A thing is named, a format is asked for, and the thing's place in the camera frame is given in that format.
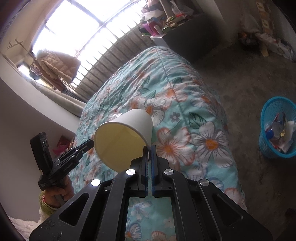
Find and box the white paper cup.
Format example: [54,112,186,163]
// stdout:
[94,109,153,173]

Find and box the clear Pepsi plastic bottle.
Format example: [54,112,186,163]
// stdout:
[265,121,285,141]

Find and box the white tissue paper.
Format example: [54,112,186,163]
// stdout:
[277,120,295,154]

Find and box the person left hand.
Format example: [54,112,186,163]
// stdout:
[43,176,74,208]

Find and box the gift bags pile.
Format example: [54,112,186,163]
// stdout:
[53,136,74,157]

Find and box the floral turquoise bed quilt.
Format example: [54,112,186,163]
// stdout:
[69,46,247,240]

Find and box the beige puffer jacket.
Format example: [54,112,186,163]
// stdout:
[36,50,81,84]

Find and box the blue plastic waste basket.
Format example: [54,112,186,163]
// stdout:
[259,96,295,159]

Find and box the dark grey cabinet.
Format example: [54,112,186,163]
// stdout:
[151,13,220,63]

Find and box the patterned tall cardboard box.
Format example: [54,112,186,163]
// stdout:
[255,0,274,35]

